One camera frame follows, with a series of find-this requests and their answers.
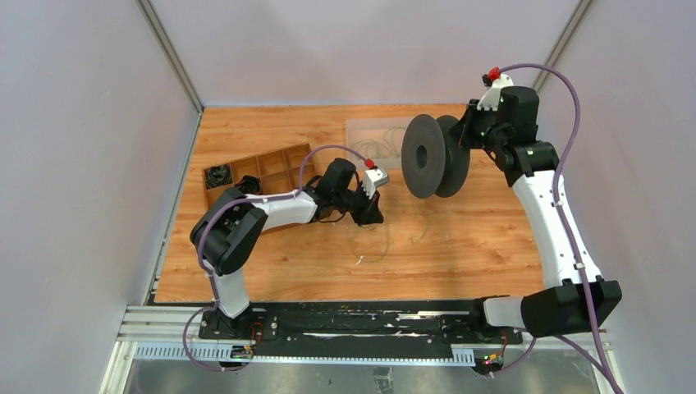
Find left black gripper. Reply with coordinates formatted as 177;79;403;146
334;181;385;227

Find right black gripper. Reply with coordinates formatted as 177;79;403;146
450;98;507;151

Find dark grey spool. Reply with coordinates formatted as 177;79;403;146
401;114;470;199

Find green wire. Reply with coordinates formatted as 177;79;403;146
347;195;431;265

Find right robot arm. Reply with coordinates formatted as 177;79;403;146
454;85;622;342

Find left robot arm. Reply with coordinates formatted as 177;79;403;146
190;158;389;339

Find translucent plastic bin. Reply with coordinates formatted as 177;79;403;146
345;116;414;170

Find wooden compartment tray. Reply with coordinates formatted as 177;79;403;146
202;143;323;208

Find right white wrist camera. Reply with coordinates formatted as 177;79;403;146
476;74;514;112

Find green wires in bin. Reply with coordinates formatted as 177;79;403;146
350;127;409;162

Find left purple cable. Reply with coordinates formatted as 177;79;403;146
181;144;376;373

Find purple cable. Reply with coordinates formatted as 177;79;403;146
488;63;626;394
181;144;376;373

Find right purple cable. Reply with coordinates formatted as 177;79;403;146
488;63;626;394

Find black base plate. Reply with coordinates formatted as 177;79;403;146
196;300;522;362

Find dark multicolour wire coil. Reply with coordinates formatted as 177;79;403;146
205;163;234;190

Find aluminium frame rail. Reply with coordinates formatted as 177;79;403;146
100;300;621;393

